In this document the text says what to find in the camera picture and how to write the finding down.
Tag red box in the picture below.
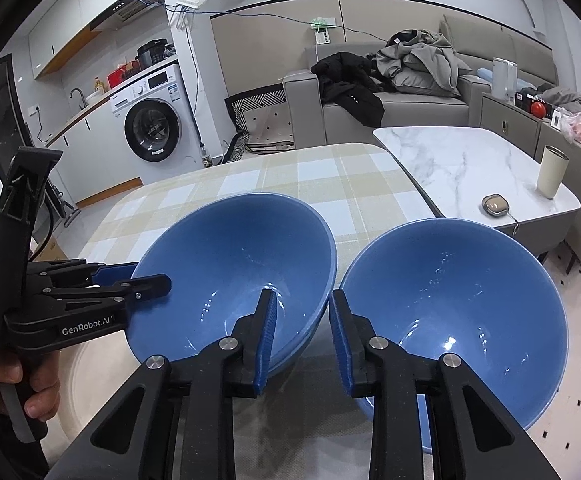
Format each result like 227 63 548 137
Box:
107 62 138 86

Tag white marble coffee table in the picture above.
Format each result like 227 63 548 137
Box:
372 126 581 261

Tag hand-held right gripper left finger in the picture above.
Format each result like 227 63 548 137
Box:
45 287 278 480

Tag checked tablecloth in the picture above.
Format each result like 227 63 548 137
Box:
60 142 446 480

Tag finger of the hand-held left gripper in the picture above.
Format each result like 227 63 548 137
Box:
25 259 141 287
45 273 173 314

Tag beige cup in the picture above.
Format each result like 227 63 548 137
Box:
535 145 570 200

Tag white kitchen counter cabinet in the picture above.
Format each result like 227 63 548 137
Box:
45 90 141 206

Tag range hood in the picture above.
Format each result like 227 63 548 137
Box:
90 0 164 31

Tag grey blanket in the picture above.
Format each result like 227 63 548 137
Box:
541 85 581 123

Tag black white patterned cushion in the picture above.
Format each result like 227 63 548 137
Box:
225 89 294 153

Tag white washing machine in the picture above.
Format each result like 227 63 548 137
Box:
109 62 204 186

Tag small grey pouch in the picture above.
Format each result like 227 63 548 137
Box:
481 195 512 217

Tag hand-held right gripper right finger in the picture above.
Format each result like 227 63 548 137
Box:
329 288 561 480

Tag person's left hand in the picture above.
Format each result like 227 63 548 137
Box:
0 350 62 418

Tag cardboard box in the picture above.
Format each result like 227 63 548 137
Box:
30 232 71 263

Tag cream round plate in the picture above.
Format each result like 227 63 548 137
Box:
63 335 144 448

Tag grey clothes pile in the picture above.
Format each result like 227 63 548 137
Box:
371 30 474 98

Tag white wall cabinets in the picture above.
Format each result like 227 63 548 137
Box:
28 0 121 78

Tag dotted white rug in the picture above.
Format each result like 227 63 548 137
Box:
525 250 581 461

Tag black pressure cooker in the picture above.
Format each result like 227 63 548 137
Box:
136 40 167 71

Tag blue bowl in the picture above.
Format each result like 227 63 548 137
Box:
339 217 570 453
124 192 339 368
268 305 334 378

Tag black jacket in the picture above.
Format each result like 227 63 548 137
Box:
311 51 385 128

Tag grey sofa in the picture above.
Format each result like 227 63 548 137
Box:
283 12 559 146

